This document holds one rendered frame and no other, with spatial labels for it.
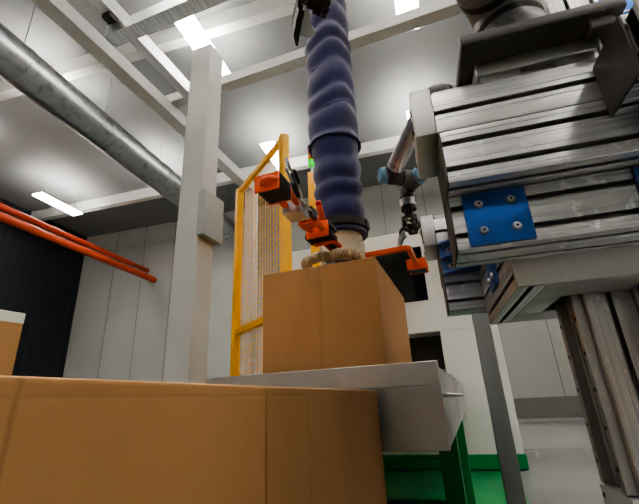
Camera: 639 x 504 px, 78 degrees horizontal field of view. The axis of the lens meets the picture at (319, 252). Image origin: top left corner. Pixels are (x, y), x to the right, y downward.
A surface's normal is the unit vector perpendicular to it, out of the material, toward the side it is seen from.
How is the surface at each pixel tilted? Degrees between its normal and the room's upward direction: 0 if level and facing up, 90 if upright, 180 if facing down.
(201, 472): 90
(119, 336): 90
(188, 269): 90
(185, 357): 90
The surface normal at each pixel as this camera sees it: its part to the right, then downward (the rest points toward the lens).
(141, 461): 0.94, -0.17
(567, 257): -0.27, -0.33
